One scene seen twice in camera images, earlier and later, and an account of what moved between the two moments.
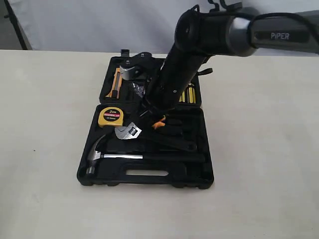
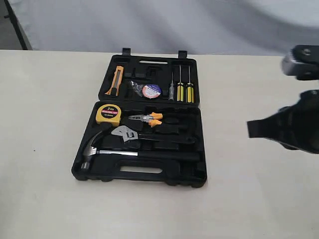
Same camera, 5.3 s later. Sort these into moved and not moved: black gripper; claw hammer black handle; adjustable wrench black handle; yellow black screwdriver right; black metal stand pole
Moved: black gripper; adjustable wrench black handle; claw hammer black handle
Not moved: yellow black screwdriver right; black metal stand pole
